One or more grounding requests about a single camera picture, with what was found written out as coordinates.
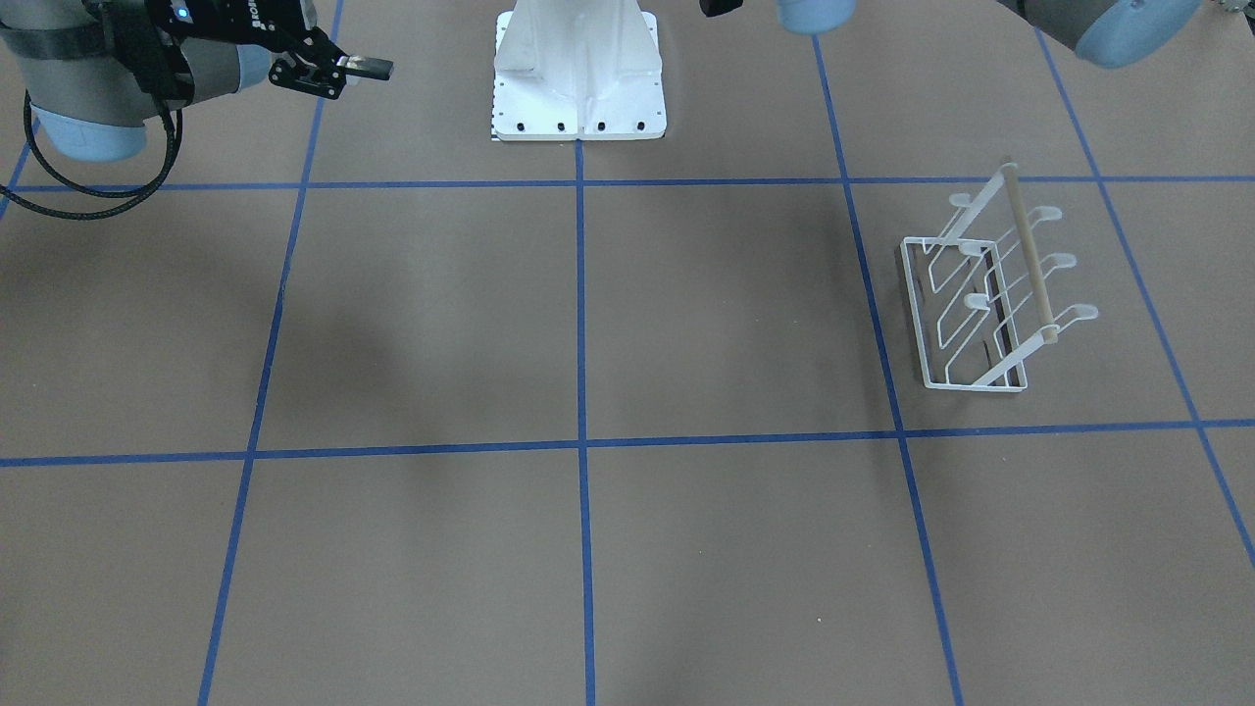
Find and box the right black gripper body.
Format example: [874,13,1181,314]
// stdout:
[147,1,318,64]

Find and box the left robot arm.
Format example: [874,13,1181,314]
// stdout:
[776,1,1202,69]

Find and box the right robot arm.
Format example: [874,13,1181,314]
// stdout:
[1,1,393,164]

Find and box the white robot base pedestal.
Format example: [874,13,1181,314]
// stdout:
[489,1,668,142]

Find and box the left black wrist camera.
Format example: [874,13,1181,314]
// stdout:
[698,0,744,19]

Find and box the white wire cup holder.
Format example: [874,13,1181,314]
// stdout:
[899,157,1099,393]

